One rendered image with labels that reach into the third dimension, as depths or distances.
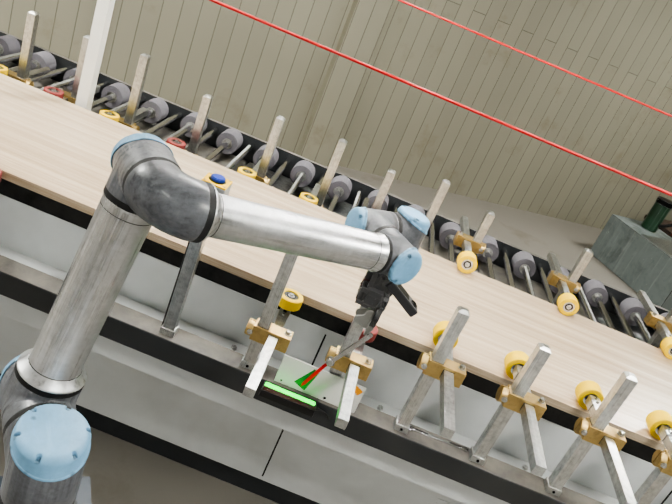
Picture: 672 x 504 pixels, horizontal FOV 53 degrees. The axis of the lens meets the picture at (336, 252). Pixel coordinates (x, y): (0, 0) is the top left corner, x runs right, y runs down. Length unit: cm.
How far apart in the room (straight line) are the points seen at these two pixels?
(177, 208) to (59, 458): 55
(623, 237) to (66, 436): 614
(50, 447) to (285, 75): 471
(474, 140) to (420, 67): 102
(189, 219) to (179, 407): 138
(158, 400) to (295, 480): 57
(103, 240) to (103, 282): 9
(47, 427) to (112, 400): 112
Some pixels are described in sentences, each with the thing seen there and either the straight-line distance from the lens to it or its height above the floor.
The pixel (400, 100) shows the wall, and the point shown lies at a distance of 628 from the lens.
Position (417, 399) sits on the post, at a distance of 204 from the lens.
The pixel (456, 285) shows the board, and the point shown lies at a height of 90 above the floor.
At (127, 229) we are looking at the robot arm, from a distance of 137.
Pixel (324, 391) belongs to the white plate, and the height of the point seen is 73.
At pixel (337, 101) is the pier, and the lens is 596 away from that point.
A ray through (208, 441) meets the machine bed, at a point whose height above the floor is 18.
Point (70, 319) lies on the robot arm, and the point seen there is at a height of 105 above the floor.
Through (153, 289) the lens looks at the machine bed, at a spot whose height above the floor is 69.
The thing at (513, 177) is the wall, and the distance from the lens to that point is 727.
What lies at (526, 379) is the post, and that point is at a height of 103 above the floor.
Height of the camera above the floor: 193
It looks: 25 degrees down
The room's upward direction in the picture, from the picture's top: 23 degrees clockwise
